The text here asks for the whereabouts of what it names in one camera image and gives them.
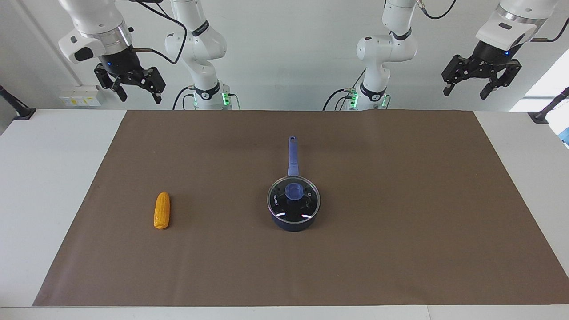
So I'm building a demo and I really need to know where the brown table mat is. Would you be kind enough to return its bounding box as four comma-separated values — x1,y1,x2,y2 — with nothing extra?
32,110,569,307

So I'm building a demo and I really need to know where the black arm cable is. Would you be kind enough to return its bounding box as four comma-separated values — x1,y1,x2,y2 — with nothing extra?
416,0,569,44
132,0,188,65

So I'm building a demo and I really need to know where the black clamp stand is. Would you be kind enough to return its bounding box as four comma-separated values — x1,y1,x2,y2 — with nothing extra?
528,87,569,124
0,85,37,120

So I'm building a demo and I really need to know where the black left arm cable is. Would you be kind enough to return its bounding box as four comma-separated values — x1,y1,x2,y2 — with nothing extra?
416,0,569,44

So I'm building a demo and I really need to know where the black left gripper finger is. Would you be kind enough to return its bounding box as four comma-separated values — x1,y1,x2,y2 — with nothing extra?
479,60,522,100
441,54,469,97

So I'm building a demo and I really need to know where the white wall socket box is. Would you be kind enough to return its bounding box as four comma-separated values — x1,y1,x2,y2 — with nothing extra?
59,85,106,107

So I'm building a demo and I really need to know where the yellow corn cob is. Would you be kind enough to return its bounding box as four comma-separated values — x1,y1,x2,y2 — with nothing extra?
154,192,171,230

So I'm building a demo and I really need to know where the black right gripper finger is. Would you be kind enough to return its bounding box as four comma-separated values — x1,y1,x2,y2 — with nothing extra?
94,64,128,102
133,67,166,105

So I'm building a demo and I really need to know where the glass lid blue knob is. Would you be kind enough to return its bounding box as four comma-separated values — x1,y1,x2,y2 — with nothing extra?
267,176,321,222

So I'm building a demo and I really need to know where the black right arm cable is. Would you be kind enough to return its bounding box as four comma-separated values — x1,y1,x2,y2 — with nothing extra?
132,0,188,65

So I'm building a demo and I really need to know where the dark blue saucepan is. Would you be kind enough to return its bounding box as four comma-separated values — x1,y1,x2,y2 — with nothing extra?
267,136,321,232

